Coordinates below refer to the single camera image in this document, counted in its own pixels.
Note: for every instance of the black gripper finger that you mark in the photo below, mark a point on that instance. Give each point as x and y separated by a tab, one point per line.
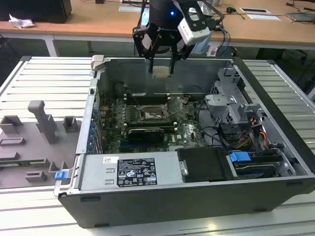
172	66
151	66

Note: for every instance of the small silver CPU plate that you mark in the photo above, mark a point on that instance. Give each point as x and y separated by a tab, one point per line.
161	71

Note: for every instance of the black RAM slot bank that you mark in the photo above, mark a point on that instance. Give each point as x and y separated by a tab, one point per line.
147	125
147	99

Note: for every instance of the CPU socket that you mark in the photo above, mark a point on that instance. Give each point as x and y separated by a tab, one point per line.
151	115

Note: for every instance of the grey case latch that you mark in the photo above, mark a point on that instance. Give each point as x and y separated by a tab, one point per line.
97	62

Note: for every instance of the wooden desk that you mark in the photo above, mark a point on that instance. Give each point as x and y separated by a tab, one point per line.
98	22

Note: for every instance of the grey metal drive cage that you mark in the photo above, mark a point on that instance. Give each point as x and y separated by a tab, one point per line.
226	103

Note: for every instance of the green motherboard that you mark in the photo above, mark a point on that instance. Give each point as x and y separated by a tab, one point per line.
187	132

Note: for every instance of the black computer mouse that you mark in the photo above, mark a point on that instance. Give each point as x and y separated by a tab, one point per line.
230	9

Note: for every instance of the black graphics card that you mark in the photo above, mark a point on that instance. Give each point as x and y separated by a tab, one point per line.
145	135

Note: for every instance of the white paper sheet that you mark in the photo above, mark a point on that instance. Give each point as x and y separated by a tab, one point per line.
263	17

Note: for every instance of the hard disk in blue carrier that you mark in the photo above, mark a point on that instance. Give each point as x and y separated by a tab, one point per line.
238	156

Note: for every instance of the grey power supply unit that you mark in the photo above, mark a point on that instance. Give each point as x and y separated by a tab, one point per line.
93	169

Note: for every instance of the black computer on desk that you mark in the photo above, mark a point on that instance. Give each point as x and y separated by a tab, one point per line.
37	9

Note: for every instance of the crumpled white paper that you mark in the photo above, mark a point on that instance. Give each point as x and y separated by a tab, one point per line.
21	22

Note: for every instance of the blue case release tab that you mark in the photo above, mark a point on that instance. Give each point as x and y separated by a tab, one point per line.
61	175

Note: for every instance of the black open PC case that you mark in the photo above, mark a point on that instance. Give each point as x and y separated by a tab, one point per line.
172	209

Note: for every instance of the grey parts rack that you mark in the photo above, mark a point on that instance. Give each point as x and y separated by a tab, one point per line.
24	140

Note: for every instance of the green RAM stick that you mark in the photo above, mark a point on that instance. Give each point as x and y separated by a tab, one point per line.
29	162

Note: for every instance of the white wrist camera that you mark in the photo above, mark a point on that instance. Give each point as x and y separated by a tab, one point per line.
194	32

